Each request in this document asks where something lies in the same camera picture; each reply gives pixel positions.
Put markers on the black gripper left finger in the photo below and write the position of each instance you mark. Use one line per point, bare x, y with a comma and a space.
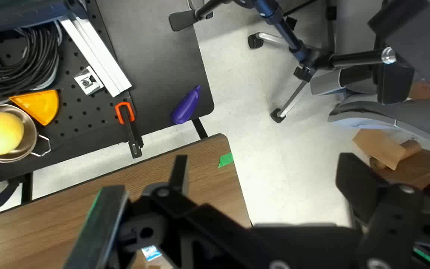
95, 245

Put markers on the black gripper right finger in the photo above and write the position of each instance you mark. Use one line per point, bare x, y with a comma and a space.
395, 217

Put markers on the brown cardboard pieces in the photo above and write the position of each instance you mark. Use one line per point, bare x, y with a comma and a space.
407, 161

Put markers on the grey office chair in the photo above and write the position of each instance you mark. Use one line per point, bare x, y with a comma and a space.
403, 25

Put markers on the orange triangular plastic piece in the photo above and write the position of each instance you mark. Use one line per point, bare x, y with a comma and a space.
40, 105

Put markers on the green tape marker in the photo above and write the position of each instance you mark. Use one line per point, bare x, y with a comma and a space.
225, 160

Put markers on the small white tag block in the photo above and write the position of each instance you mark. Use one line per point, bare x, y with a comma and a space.
88, 81

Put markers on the blue tripod stand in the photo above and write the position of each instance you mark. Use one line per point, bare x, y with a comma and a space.
294, 54

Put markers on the black perforated side table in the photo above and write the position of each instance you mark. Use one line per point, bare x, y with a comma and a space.
37, 54

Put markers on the white aluminium bar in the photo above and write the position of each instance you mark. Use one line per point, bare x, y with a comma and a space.
95, 54

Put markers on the orange handled clamp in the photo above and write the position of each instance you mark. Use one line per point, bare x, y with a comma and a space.
125, 117

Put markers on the metal bowl with handle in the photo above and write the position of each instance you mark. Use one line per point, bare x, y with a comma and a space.
31, 143

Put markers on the purple handled clamp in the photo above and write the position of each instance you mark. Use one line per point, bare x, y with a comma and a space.
185, 109

